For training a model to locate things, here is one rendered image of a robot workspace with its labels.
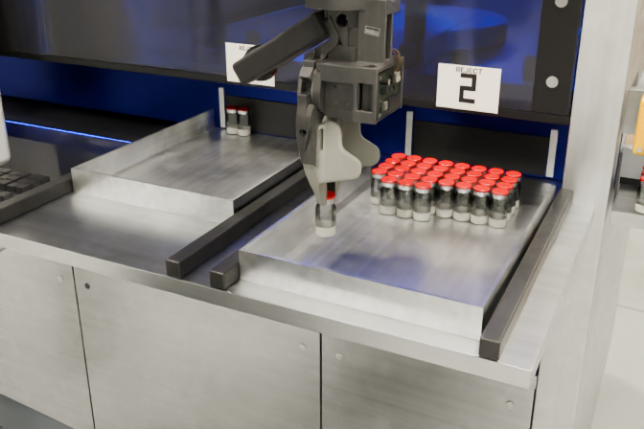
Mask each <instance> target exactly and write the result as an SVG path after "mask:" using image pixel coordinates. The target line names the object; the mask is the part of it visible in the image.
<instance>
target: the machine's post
mask: <svg viewBox="0 0 644 429"><path fill-rule="evenodd" d="M641 6H642V0H586V1H585V9H584V17H583V25H582V32H581V40H580V48H579V55H578V62H577V70H576V78H575V85H574V93H573V101H572V108H571V116H570V124H569V131H568V138H567V146H566V154H565V161H564V169H563V183H562V189H567V190H573V191H574V193H573V199H572V204H574V205H580V206H586V207H591V208H594V209H595V210H594V217H593V221H592V224H591V227H590V229H589V232H588V235H587V237H586V242H585V244H584V247H583V249H582V252H581V255H580V257H579V259H578V262H577V264H576V267H575V270H574V272H573V275H572V278H571V280H570V283H569V286H568V288H567V290H566V293H565V295H564V298H563V302H562V305H561V308H560V310H559V313H558V315H557V318H556V321H555V323H554V326H553V328H552V330H551V333H550V336H549V338H548V341H547V344H546V346H545V349H544V352H543V354H542V357H541V360H540V364H539V372H538V380H537V388H536V395H535V403H534V411H533V418H532V425H531V429H576V428H577V421H578V415H579V409H580V403H581V396H582V390H583V384H584V378H585V371H586V365H587V354H588V347H589V341H590V335H591V329H592V323H593V316H594V310H595V304H596V298H597V291H598V285H599V279H600V273H601V266H602V260H603V254H604V248H605V241H606V235H607V229H608V223H609V216H610V204H611V199H612V192H613V186H614V179H615V173H616V167H617V161H618V154H619V148H620V142H621V136H622V129H623V123H624V117H625V111H626V104H627V98H628V92H629V86H630V80H631V73H632V67H633V56H634V49H635V43H636V37H637V31H638V24H639V18H640V12H641Z"/></svg>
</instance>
